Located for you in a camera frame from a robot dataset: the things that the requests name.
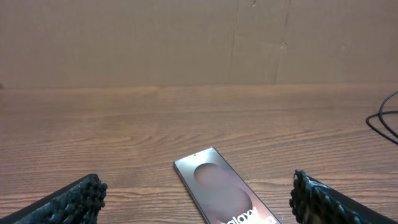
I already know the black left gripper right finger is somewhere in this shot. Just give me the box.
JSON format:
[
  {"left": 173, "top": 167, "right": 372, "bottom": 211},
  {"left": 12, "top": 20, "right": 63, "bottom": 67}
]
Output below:
[{"left": 289, "top": 170, "right": 397, "bottom": 224}]

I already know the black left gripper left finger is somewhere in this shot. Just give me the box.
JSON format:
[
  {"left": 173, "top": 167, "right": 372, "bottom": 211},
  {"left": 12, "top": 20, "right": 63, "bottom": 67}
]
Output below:
[{"left": 1, "top": 174, "right": 108, "bottom": 224}]

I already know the Galaxy S25 Ultra smartphone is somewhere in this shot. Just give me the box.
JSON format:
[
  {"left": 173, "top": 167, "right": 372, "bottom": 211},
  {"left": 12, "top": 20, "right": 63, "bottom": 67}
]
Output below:
[{"left": 174, "top": 147, "right": 280, "bottom": 224}]

